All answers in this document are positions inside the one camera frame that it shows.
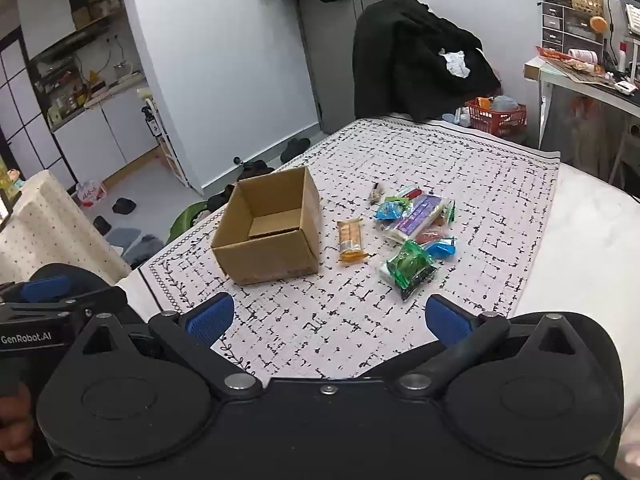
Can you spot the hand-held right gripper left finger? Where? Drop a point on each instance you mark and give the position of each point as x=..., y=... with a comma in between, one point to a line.
x=210, y=317

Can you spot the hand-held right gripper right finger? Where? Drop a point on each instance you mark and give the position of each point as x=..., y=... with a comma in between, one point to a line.
x=447, y=320

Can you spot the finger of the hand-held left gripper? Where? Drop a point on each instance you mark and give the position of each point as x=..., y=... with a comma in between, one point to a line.
x=45, y=288

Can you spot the dark green snack packet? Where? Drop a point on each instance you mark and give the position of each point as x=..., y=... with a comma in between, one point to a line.
x=407, y=265

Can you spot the cardboard box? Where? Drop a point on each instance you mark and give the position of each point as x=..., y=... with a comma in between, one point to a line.
x=270, y=265

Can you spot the purple snack packet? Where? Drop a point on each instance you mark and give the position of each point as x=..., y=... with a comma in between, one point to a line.
x=417, y=215

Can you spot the orange snack packet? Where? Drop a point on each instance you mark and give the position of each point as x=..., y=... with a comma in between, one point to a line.
x=350, y=240

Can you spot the red and white snack packet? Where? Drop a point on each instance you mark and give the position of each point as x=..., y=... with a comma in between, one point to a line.
x=411, y=193

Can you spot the small brown snack packet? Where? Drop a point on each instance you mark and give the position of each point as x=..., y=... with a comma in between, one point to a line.
x=375, y=193

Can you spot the person's left hand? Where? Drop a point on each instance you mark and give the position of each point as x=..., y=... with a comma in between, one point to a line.
x=15, y=425

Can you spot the table with dotted cloth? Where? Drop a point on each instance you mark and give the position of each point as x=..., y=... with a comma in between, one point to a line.
x=50, y=230

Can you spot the black slipper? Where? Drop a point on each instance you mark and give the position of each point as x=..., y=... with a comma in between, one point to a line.
x=102, y=225
x=124, y=206

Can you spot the grey fuzzy slipper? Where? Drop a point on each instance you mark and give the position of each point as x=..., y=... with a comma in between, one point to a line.
x=145, y=252

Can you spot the grey-blue slipper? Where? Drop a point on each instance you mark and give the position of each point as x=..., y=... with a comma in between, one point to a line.
x=124, y=236

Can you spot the black-patterned white blanket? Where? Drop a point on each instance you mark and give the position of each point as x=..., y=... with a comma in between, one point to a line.
x=350, y=320

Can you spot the green cartoon cushion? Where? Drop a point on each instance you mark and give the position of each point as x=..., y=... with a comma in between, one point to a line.
x=185, y=220

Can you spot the pink tissue pack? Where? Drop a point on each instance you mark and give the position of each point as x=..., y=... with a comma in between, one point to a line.
x=91, y=194

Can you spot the small cartoon figurine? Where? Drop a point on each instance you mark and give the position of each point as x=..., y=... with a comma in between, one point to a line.
x=12, y=180

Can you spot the pair of black shoes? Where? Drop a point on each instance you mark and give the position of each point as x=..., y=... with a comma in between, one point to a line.
x=220, y=199
x=257, y=169

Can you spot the black-framed sliding door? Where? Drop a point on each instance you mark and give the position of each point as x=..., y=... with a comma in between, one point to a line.
x=30, y=130

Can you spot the white kitchen cabinet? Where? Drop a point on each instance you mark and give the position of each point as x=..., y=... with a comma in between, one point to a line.
x=110, y=130

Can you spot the white shelf rack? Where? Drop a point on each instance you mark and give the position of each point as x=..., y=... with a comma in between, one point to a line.
x=167, y=150

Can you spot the dark slipper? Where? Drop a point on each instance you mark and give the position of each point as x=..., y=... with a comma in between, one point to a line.
x=295, y=149

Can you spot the black spray bottle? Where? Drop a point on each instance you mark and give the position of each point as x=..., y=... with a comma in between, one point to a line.
x=151, y=122

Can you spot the white and blue cloth bundle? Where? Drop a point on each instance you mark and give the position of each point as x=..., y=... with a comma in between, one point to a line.
x=460, y=117

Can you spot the red plastic basket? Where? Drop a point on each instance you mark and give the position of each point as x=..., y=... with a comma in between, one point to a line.
x=495, y=120

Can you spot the white desk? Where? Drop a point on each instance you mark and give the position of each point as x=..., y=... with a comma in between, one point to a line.
x=545, y=110

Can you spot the steel kettle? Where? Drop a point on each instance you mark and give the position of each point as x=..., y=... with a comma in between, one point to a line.
x=122, y=68

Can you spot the pale printed curtain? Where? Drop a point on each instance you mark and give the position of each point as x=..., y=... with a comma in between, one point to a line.
x=585, y=130

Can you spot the black coat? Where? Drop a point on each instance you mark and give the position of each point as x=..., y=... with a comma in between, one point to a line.
x=435, y=80

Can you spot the white crumpled cloth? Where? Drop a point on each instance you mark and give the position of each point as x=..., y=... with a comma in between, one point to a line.
x=456, y=63

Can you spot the pile of cardboard sheets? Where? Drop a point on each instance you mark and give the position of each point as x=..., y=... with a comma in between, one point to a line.
x=580, y=72

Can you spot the grey door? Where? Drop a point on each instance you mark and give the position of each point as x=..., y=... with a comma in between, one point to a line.
x=340, y=60

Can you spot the red snack bag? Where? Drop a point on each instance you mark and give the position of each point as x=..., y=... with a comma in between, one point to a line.
x=550, y=52

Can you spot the small white device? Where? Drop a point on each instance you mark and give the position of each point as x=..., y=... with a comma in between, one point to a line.
x=625, y=87

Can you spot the white pink cylindrical container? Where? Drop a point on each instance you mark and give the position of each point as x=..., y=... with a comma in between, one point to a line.
x=582, y=55

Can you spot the white bottle red cap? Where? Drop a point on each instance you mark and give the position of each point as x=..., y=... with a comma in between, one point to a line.
x=622, y=60

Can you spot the grey drawer organizer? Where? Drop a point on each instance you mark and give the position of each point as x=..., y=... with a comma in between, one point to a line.
x=555, y=25

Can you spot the orange round toy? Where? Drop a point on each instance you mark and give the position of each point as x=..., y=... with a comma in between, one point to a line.
x=598, y=25

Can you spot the wicker basket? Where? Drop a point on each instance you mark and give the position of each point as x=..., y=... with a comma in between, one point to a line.
x=587, y=4

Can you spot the white wall cabinet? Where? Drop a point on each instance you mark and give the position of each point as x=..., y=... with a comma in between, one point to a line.
x=45, y=15

